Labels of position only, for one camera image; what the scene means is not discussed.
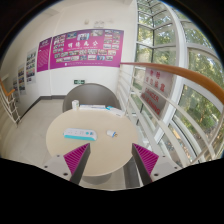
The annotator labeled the metal sign with red characters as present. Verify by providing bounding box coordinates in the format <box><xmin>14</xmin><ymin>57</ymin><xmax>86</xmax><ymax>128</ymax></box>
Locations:
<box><xmin>145</xmin><ymin>68</ymin><xmax>175</xmax><ymax>97</ymax></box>

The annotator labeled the white framed window wall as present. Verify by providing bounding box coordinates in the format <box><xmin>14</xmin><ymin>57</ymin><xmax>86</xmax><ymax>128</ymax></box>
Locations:
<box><xmin>132</xmin><ymin>0</ymin><xmax>224</xmax><ymax>161</ymax></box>

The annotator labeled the white charger with blue ring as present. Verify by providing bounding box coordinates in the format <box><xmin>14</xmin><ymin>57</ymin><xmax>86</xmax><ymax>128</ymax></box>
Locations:
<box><xmin>106</xmin><ymin>129</ymin><xmax>119</xmax><ymax>138</ymax></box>

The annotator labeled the large magenta photo poster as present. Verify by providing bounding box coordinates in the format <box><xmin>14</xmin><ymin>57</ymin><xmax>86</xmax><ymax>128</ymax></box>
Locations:
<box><xmin>49</xmin><ymin>28</ymin><xmax>125</xmax><ymax>70</ymax></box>

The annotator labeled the long flat white box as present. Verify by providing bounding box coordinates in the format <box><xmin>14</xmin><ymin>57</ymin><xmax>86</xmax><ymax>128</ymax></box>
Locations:
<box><xmin>79</xmin><ymin>104</ymin><xmax>107</xmax><ymax>111</ymax></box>

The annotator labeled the small white and green box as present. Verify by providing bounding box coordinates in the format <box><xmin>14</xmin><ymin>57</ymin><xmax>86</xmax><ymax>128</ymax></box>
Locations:
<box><xmin>71</xmin><ymin>99</ymin><xmax>81</xmax><ymax>111</ymax></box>

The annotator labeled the row of wall photo panels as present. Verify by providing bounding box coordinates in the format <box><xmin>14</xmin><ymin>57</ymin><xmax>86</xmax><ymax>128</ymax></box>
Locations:
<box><xmin>11</xmin><ymin>49</ymin><xmax>37</xmax><ymax>98</ymax></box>

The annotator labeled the narrow magenta text poster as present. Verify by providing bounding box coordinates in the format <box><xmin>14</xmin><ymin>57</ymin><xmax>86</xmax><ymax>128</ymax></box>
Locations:
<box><xmin>36</xmin><ymin>36</ymin><xmax>53</xmax><ymax>73</ymax></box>

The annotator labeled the white railing with wooden handrail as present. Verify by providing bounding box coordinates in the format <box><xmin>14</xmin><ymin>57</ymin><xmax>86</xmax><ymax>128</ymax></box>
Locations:
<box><xmin>116</xmin><ymin>61</ymin><xmax>224</xmax><ymax>168</ymax></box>

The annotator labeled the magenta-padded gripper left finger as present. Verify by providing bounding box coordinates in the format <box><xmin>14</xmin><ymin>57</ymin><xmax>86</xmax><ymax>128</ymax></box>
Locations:
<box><xmin>42</xmin><ymin>143</ymin><xmax>92</xmax><ymax>186</ymax></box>

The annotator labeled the grey curved chair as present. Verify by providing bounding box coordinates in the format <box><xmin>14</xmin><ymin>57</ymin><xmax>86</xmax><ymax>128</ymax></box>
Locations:
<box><xmin>62</xmin><ymin>82</ymin><xmax>121</xmax><ymax>113</ymax></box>

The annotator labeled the white stair railing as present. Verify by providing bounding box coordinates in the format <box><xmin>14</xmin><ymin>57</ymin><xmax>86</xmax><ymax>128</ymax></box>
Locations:
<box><xmin>0</xmin><ymin>78</ymin><xmax>22</xmax><ymax>125</ymax></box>

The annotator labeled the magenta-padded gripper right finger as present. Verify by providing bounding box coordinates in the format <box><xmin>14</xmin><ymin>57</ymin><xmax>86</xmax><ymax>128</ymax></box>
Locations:
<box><xmin>131</xmin><ymin>143</ymin><xmax>183</xmax><ymax>186</ymax></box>

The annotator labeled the white box with teal corner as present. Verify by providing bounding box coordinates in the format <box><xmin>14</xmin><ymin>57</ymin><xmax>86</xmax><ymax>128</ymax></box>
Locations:
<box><xmin>105</xmin><ymin>105</ymin><xmax>126</xmax><ymax>118</ymax></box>

